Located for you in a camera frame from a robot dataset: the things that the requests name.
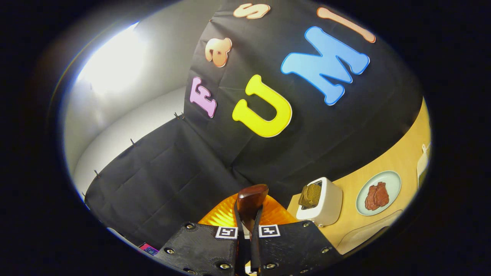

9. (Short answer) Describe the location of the white divided dish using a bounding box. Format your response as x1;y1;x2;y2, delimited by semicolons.
416;142;432;189

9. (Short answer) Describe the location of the brown wooden spoon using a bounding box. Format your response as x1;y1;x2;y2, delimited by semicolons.
237;184;269;240

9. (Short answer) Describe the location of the white toaster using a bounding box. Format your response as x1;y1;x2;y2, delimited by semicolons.
296;177;343;227

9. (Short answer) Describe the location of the pale green plate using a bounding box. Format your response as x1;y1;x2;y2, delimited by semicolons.
356;171;402;216

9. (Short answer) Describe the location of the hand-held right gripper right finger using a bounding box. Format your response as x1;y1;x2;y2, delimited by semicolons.
250;194;343;276

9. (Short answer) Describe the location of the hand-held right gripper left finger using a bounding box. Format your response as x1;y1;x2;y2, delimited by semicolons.
153;193;247;276

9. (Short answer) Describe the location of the black backdrop cloth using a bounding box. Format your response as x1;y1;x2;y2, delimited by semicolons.
82;0;424;250

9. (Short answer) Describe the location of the cream cutting board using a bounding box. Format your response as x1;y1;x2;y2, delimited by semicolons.
337;210;404;254

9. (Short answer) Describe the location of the brown bread slice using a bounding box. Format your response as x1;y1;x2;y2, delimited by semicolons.
298;186;313;209
307;183;322;207

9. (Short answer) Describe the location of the large ceiling light panel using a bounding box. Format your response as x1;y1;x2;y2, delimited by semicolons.
77;22;149;97

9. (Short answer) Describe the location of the red meat slice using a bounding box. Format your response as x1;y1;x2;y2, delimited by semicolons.
364;185;379;211
374;182;390;208

